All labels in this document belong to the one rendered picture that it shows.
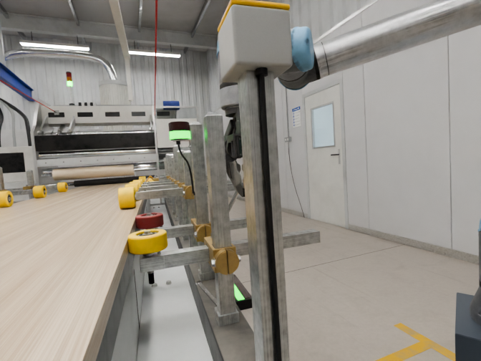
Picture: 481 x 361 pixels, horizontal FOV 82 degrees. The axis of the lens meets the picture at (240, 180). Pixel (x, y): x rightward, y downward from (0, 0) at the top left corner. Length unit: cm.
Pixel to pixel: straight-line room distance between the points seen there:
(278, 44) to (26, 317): 40
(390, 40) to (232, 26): 53
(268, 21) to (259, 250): 26
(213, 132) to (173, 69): 983
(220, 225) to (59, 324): 35
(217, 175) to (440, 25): 61
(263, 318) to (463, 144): 299
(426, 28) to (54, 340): 86
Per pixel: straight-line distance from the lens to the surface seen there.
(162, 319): 90
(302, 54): 66
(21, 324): 38
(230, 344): 62
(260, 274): 36
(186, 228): 89
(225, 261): 59
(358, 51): 80
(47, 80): 1027
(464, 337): 93
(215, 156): 58
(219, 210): 59
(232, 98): 65
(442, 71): 341
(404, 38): 82
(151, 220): 85
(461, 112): 327
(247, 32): 34
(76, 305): 38
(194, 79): 1041
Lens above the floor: 104
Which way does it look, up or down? 4 degrees down
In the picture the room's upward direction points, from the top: 4 degrees counter-clockwise
